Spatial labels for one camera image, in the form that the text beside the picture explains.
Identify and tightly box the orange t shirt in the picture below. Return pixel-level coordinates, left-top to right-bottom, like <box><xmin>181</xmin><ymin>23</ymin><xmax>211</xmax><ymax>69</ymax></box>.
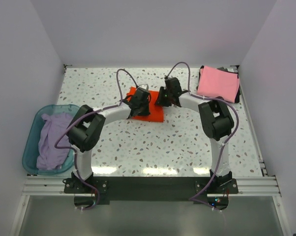
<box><xmin>123</xmin><ymin>87</ymin><xmax>164</xmax><ymax>122</ymax></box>

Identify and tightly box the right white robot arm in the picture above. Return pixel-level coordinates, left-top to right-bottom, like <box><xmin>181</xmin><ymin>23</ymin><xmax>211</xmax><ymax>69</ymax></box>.
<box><xmin>155</xmin><ymin>76</ymin><xmax>235</xmax><ymax>193</ymax></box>

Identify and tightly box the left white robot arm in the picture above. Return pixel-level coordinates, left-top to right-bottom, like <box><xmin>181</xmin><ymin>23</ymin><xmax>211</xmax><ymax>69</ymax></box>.
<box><xmin>67</xmin><ymin>85</ymin><xmax>151</xmax><ymax>193</ymax></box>

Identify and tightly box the pink folded t shirt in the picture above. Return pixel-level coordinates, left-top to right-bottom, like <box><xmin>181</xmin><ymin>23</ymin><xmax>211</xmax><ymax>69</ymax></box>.
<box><xmin>196</xmin><ymin>65</ymin><xmax>240</xmax><ymax>103</ymax></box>

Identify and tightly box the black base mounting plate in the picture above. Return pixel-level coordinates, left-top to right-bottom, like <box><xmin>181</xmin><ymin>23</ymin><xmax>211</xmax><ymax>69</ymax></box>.
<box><xmin>62</xmin><ymin>175</ymin><xmax>239</xmax><ymax>207</ymax></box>

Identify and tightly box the lavender t shirt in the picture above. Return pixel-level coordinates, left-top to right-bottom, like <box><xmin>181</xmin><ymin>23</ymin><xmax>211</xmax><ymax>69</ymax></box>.
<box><xmin>36</xmin><ymin>112</ymin><xmax>72</xmax><ymax>171</ymax></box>

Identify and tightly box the teal plastic basket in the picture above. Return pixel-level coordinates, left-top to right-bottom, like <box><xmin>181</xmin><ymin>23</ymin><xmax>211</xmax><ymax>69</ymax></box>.
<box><xmin>22</xmin><ymin>104</ymin><xmax>79</xmax><ymax>176</ymax></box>

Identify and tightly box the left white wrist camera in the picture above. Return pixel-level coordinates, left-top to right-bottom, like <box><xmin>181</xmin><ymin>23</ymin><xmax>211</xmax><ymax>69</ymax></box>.
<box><xmin>139</xmin><ymin>84</ymin><xmax>149</xmax><ymax>90</ymax></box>

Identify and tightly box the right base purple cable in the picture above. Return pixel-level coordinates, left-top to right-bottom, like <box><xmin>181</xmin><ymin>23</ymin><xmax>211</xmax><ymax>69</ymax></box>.
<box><xmin>189</xmin><ymin>194</ymin><xmax>227</xmax><ymax>211</ymax></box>

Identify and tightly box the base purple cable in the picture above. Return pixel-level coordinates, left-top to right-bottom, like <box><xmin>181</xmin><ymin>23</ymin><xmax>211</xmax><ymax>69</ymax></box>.
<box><xmin>74</xmin><ymin>189</ymin><xmax>101</xmax><ymax>211</ymax></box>
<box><xmin>189</xmin><ymin>194</ymin><xmax>227</xmax><ymax>211</ymax></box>

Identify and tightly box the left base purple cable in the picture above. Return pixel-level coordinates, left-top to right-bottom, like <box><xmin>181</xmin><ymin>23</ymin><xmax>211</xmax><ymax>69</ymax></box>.
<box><xmin>74</xmin><ymin>189</ymin><xmax>101</xmax><ymax>211</ymax></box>

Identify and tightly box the aluminium frame rail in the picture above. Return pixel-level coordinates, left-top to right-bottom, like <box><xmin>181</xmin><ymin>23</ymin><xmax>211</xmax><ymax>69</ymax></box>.
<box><xmin>22</xmin><ymin>147</ymin><xmax>283</xmax><ymax>197</ymax></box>

